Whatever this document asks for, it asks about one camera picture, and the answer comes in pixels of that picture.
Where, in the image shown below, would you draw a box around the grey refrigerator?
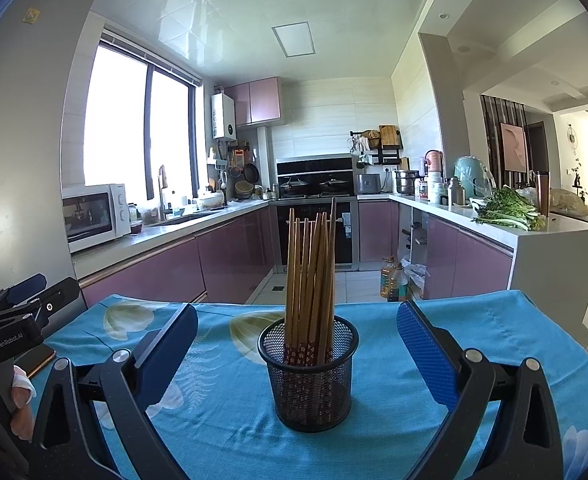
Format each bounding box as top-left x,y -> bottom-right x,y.
0,0 -> 102,311

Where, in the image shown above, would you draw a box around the yellow cooking oil bottle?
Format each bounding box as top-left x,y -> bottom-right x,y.
380,256 -> 399,301

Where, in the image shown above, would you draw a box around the silver countertop appliance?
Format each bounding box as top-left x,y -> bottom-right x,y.
356,173 -> 381,196

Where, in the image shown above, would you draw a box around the black pan with glass lid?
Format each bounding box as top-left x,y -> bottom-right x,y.
279,176 -> 309,196
319,175 -> 349,195

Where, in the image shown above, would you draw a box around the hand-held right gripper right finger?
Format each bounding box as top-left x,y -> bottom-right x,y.
396,300 -> 565,480

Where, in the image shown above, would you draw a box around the white cooking pot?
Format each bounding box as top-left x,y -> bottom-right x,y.
196,192 -> 226,211

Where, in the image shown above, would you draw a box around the purple base cabinets with sink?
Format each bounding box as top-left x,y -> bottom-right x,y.
71,199 -> 280,308

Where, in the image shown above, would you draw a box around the bundle of wooden chopsticks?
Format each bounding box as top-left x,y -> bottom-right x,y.
283,196 -> 337,366

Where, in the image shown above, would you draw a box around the purple base cabinets white counter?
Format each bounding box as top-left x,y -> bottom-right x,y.
356,192 -> 588,301

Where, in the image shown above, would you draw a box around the dark slatted wall panel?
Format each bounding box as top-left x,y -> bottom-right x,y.
480,94 -> 529,188

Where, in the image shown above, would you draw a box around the white vent pipe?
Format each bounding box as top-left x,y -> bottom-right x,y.
256,126 -> 272,201

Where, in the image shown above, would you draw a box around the black mesh utensil holder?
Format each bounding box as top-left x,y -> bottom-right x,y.
257,316 -> 361,433

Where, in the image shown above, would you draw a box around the pink wall cabinet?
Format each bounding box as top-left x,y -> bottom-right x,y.
224,76 -> 287,128

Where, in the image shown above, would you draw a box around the black wall shelf rack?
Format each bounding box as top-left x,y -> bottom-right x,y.
350,125 -> 404,166

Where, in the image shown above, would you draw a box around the square ceiling light panel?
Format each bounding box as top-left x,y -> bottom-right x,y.
271,21 -> 317,58

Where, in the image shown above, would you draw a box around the pink framed wall picture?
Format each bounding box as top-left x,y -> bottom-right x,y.
499,122 -> 529,173

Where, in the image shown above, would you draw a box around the bunch of leafy greens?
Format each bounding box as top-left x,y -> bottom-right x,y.
471,186 -> 545,232

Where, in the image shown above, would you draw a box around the brown tumbler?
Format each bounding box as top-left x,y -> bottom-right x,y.
535,171 -> 551,216

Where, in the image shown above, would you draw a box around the mint green air fryer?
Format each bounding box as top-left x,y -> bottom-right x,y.
454,156 -> 495,200

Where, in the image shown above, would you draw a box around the dark smartphone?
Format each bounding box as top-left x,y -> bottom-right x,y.
16,346 -> 57,380

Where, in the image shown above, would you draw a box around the person's left hand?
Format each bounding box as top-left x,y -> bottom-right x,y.
9,365 -> 37,439

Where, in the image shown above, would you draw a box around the dark cooking oil bottle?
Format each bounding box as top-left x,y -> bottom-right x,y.
388,261 -> 410,303

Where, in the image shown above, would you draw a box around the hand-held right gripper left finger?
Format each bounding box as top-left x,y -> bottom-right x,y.
29,302 -> 200,480

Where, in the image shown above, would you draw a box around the large kitchen window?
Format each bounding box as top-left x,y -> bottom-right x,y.
83,30 -> 202,201

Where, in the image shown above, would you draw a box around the metal sink faucet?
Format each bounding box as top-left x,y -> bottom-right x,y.
156,165 -> 170,221

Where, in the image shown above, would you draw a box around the blue floral tablecloth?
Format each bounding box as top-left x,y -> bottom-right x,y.
39,287 -> 588,480

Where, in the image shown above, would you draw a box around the white wall water heater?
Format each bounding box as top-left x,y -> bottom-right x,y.
211,94 -> 237,141

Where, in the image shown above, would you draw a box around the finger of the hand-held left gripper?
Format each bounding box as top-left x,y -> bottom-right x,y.
0,277 -> 82,361
0,273 -> 48,318

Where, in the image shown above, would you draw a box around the stainless steel stock pot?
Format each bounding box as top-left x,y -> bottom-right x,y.
395,170 -> 421,196

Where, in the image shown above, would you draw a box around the black integrated stove with oven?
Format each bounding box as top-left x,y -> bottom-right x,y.
275,154 -> 360,273

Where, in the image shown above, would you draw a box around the clear plastic bag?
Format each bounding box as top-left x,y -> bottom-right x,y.
403,257 -> 430,301

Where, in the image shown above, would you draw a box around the white microwave oven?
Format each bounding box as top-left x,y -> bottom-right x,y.
62,183 -> 132,253

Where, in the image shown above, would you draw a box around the white canister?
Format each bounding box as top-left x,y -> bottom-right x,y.
426,172 -> 447,203

